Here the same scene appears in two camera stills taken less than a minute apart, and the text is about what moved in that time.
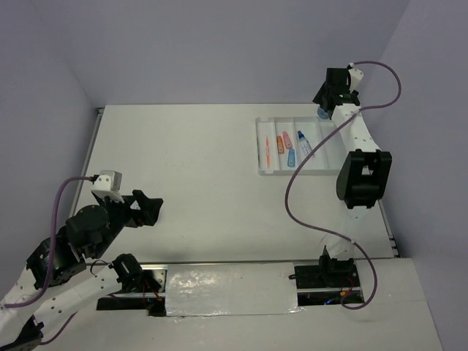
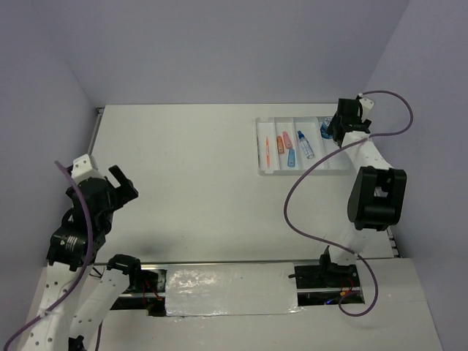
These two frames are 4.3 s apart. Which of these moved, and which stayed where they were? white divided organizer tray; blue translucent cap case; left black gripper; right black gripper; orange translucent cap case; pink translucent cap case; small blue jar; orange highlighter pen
Moved: left black gripper; right black gripper; small blue jar
Stayed: white divided organizer tray; blue translucent cap case; pink translucent cap case; orange highlighter pen; orange translucent cap case
